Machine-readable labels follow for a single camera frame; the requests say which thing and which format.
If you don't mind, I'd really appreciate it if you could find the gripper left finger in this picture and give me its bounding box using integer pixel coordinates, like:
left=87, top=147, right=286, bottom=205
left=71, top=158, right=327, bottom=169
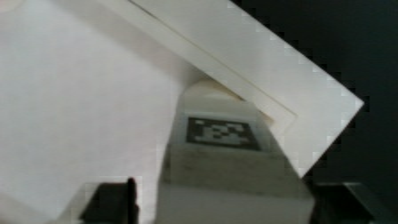
left=80, top=178, right=138, bottom=224

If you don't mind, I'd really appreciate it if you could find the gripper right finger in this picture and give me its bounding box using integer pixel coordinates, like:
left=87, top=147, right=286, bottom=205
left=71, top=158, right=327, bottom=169
left=309, top=182, right=391, bottom=224

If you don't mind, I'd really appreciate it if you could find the white table leg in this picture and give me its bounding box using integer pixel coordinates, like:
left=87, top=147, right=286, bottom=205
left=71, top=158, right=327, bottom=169
left=154, top=80, right=314, bottom=224

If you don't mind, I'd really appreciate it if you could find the white square table top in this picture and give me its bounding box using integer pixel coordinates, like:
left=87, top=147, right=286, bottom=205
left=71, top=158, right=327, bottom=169
left=0, top=0, right=204, bottom=224

